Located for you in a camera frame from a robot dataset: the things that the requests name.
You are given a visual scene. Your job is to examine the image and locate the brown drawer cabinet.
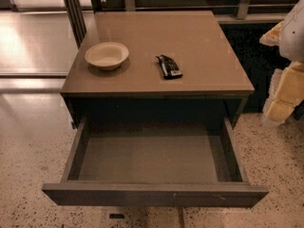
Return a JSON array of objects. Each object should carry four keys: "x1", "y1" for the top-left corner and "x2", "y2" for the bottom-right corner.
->
[{"x1": 61, "y1": 11, "x2": 254, "y2": 124}]

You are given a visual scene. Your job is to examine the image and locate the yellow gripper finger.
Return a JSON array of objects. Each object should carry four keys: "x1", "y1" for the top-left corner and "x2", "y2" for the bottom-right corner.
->
[
  {"x1": 259, "y1": 22, "x2": 283, "y2": 47},
  {"x1": 262, "y1": 62, "x2": 304, "y2": 126}
]

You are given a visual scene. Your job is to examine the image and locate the dark window frame post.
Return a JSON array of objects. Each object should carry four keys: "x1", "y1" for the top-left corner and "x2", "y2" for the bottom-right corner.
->
[{"x1": 64, "y1": 0, "x2": 86, "y2": 48}]

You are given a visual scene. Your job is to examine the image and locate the white paper bowl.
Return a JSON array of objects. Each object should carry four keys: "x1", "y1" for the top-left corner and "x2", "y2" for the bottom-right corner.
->
[{"x1": 85, "y1": 42, "x2": 129, "y2": 70}]

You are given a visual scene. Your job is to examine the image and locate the open grey top drawer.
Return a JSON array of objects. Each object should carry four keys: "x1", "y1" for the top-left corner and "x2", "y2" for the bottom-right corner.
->
[{"x1": 42, "y1": 118, "x2": 269, "y2": 208}]

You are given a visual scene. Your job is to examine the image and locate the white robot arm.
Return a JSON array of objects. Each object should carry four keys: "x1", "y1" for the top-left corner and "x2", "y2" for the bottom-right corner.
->
[{"x1": 259, "y1": 0, "x2": 304, "y2": 127}]

